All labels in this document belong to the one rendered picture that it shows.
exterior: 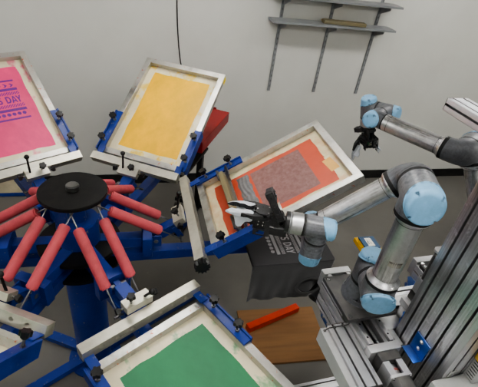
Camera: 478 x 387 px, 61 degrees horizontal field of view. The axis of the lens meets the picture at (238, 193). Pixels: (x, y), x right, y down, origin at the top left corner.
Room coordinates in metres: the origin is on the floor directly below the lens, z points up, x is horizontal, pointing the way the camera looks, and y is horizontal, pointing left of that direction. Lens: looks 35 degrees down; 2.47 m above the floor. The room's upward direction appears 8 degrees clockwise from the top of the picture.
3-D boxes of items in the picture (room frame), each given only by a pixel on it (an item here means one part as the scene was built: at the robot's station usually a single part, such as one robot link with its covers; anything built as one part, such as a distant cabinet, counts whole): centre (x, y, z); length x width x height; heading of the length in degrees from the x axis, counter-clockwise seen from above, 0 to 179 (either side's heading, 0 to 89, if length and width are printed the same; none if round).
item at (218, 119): (2.88, 0.47, 1.06); 0.61 x 0.46 x 0.12; 168
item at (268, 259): (1.83, -0.29, 0.95); 0.48 x 0.44 x 0.01; 108
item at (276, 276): (1.65, -0.34, 0.77); 0.46 x 0.09 x 0.36; 108
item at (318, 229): (1.05, -0.28, 1.65); 0.11 x 0.08 x 0.09; 86
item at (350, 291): (1.16, -0.55, 1.31); 0.15 x 0.15 x 0.10
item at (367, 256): (1.16, -0.55, 1.42); 0.13 x 0.12 x 0.14; 176
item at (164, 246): (1.68, 0.18, 0.89); 1.24 x 0.06 x 0.06; 108
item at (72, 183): (1.49, 0.77, 0.67); 0.40 x 0.40 x 1.35
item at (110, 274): (1.49, 0.77, 0.99); 0.82 x 0.79 x 0.12; 108
